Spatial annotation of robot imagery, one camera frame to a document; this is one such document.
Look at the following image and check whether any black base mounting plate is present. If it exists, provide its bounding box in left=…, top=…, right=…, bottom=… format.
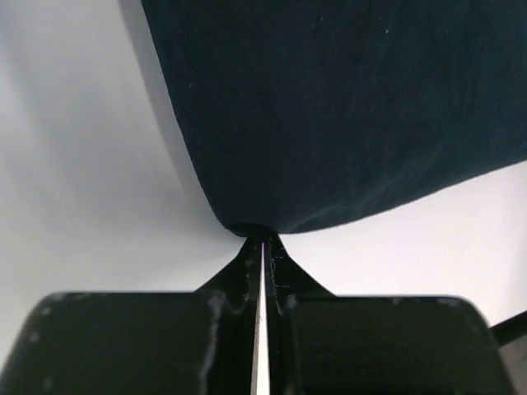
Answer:
left=491, top=311, right=527, bottom=347

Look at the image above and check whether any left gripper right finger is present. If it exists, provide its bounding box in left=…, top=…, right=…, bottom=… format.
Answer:
left=263, top=235, right=515, bottom=394

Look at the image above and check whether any navy tank top red trim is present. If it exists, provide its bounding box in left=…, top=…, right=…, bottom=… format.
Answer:
left=142, top=1, right=526, bottom=235

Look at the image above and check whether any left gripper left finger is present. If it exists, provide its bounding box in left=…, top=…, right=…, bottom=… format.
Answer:
left=1, top=239, right=262, bottom=395

